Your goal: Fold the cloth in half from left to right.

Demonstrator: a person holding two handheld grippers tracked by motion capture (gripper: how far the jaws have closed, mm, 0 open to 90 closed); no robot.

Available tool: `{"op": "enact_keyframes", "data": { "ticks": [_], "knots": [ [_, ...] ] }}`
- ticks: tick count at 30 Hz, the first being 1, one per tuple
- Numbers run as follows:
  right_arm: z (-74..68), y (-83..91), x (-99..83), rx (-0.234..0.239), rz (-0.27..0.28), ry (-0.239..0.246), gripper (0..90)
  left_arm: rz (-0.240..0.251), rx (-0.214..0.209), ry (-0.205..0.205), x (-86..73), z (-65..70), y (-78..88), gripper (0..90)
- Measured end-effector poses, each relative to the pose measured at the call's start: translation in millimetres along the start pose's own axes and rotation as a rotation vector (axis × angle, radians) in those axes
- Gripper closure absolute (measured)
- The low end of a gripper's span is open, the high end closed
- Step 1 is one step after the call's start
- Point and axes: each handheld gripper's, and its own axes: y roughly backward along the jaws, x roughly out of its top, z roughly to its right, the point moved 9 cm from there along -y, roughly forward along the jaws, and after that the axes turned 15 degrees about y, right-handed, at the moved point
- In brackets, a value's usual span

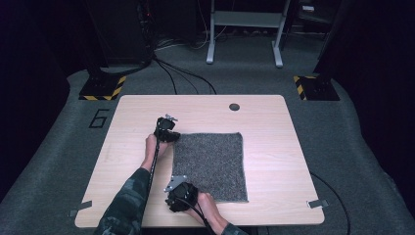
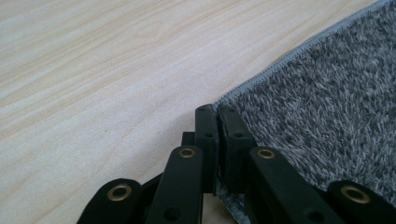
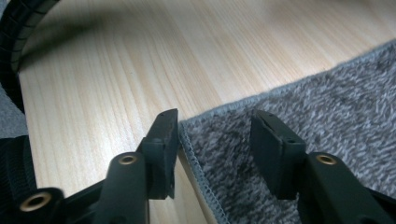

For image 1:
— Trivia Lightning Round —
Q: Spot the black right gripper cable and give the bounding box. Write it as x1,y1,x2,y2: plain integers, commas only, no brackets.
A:
177,171,352,235

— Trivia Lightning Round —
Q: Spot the grey cloth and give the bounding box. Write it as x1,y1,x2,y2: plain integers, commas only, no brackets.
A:
171,131,250,204

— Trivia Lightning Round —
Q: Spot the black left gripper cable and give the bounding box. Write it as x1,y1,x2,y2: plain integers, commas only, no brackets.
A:
146,125,163,201

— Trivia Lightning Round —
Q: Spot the black cabinet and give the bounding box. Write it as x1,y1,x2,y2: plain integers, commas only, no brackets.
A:
85,0,155,68

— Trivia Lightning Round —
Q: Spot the black yellow-striped stand base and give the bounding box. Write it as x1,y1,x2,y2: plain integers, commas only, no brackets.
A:
78,74,127,102
292,74,342,102

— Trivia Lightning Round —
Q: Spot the person's right hand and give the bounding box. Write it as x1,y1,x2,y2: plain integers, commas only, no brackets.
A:
187,192,225,227

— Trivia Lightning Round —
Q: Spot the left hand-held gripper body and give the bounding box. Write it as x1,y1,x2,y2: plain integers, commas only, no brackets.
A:
153,114,179,142

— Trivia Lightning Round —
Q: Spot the person's left hand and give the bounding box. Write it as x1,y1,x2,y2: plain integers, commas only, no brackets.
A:
144,133,174,165

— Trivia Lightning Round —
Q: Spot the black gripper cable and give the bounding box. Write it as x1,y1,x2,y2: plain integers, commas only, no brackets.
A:
146,125,163,201
177,171,352,235

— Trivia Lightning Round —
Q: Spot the white metal stand frame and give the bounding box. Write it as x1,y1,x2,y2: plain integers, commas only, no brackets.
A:
206,0,292,69

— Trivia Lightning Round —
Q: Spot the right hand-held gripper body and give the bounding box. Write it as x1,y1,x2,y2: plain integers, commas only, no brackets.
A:
163,174,200,213

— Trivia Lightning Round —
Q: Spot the white floor cable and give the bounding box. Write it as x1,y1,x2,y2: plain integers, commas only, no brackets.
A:
155,25,229,52

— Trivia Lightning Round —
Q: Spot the black floor cable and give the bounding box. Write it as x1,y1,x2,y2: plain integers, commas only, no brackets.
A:
156,58,218,96
153,57,179,96

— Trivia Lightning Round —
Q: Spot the dark curtain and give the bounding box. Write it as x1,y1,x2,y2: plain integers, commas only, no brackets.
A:
0,0,89,202
314,0,415,213

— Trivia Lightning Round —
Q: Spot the grey tape strip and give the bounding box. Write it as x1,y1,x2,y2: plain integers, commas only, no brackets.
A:
305,199,330,210
68,200,93,218

